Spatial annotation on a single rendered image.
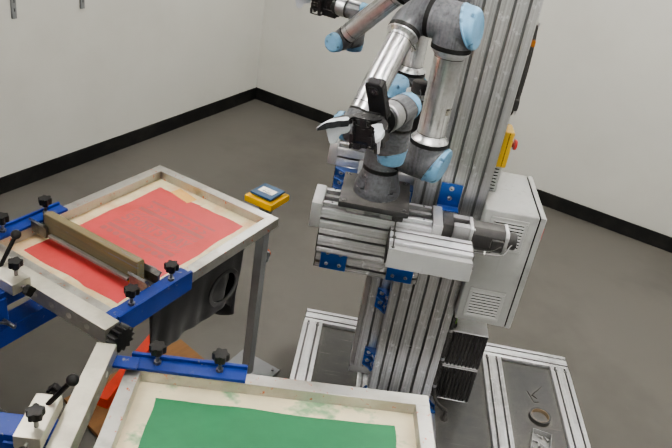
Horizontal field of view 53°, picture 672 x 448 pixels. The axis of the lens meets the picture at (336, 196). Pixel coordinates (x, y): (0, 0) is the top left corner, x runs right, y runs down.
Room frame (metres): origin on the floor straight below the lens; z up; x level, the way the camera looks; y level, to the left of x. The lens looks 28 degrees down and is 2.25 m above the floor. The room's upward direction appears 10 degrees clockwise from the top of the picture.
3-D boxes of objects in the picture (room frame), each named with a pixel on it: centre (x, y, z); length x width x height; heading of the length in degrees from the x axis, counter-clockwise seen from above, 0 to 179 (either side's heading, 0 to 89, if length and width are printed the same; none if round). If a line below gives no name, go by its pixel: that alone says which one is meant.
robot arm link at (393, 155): (1.68, -0.11, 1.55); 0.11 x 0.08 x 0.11; 64
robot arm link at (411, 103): (1.67, -0.13, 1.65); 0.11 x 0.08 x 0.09; 154
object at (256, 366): (2.38, 0.27, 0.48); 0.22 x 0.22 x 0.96; 64
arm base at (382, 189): (1.96, -0.13, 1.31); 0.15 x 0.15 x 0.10
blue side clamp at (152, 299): (1.59, 0.49, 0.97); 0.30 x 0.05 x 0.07; 154
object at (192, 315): (1.89, 0.44, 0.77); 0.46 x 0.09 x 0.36; 154
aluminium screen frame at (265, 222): (1.92, 0.63, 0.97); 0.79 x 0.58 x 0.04; 154
